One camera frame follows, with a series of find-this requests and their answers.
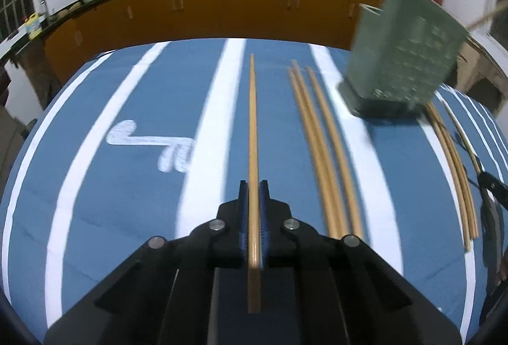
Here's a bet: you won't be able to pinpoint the blue white striped tablecloth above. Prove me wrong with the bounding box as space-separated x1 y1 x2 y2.
1 38 507 339

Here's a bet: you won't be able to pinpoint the wooden chopstick left group middle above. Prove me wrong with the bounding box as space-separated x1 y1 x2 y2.
288 60 349 239

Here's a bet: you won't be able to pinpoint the orange lower kitchen cabinets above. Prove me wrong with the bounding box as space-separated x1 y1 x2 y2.
44 0 381 83

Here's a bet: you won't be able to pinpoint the white old wooden side table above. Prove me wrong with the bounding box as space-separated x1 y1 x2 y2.
454 37 507 116

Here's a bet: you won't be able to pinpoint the green perforated utensil holder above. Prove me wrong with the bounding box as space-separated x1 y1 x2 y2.
338 0 468 118

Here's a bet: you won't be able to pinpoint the wooden chopstick left group inner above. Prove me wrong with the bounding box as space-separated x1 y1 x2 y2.
305 65 365 240

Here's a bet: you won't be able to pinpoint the yellow detergent bottle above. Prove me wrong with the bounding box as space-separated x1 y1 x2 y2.
24 12 42 40

